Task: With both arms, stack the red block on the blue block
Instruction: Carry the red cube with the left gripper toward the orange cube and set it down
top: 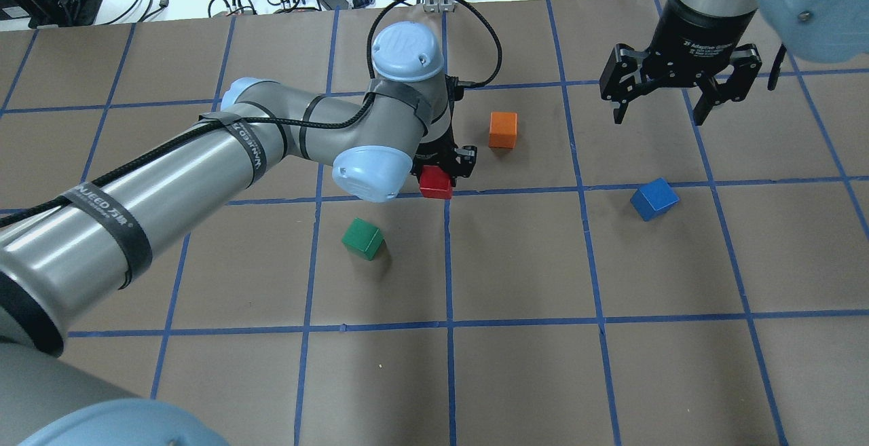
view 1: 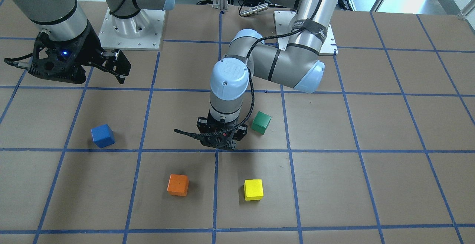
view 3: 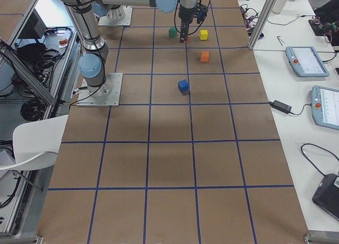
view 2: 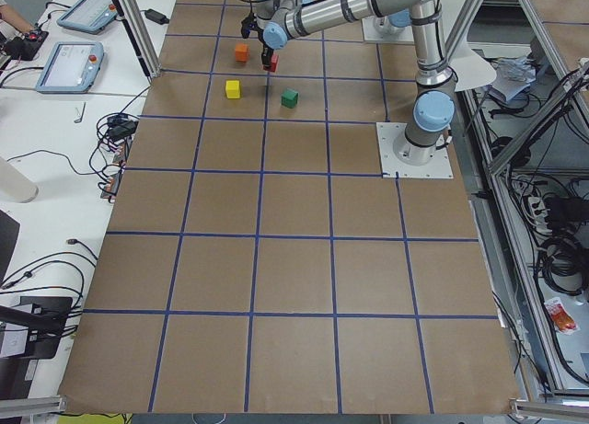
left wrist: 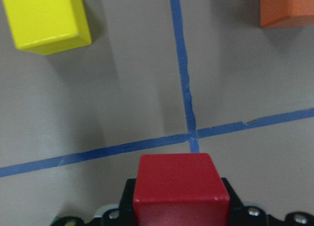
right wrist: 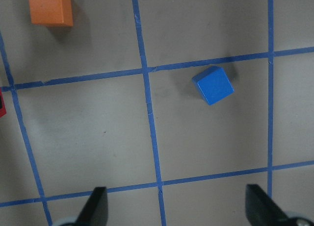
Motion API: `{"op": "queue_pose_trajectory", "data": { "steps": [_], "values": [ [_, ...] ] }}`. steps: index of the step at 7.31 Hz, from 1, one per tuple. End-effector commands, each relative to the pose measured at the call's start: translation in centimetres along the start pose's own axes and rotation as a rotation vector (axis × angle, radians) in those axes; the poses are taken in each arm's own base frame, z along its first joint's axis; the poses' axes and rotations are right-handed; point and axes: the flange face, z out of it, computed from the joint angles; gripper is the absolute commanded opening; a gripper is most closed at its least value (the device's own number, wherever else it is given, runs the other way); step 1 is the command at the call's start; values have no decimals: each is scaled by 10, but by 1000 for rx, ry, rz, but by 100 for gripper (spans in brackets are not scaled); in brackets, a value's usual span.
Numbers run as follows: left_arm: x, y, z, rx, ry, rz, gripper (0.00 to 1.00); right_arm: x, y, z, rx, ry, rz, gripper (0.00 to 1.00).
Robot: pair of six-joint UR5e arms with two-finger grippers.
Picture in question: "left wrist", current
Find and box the orange wooden block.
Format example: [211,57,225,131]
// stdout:
[260,0,314,28]

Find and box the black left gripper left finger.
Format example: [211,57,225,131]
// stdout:
[119,178,137,226]

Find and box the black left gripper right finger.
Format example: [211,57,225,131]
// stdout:
[222,177,244,226]

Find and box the red wooden block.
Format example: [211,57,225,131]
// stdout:
[133,153,231,226]

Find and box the yellow wooden block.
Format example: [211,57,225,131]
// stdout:
[2,0,92,55]

